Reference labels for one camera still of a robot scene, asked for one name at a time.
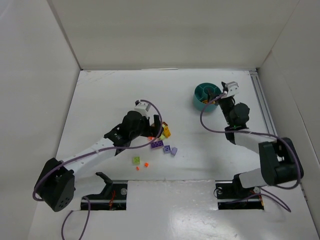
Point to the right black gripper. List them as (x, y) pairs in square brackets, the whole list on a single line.
[(220, 95)]

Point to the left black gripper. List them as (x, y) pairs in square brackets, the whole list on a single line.
[(155, 122)]

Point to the green square lego brick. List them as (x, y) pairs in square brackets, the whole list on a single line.
[(136, 160)]

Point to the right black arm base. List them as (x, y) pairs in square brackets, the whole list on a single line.
[(232, 196)]

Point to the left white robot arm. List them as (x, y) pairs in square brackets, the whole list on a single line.
[(57, 182)]

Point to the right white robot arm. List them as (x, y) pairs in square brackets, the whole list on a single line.
[(278, 159)]

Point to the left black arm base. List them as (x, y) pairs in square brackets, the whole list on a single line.
[(100, 193)]

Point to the teal divided round container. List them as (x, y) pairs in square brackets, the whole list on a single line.
[(200, 95)]

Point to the dark purple lego brick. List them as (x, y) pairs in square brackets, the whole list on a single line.
[(157, 144)]

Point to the lavender square lego brick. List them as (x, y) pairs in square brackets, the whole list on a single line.
[(166, 149)]

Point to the lavender sloped lego brick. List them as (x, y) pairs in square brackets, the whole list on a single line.
[(174, 151)]

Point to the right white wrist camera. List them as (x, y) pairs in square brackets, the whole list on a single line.
[(231, 87)]

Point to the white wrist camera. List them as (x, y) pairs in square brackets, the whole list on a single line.
[(231, 87), (142, 107)]

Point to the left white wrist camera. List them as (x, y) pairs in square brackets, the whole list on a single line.
[(142, 107)]

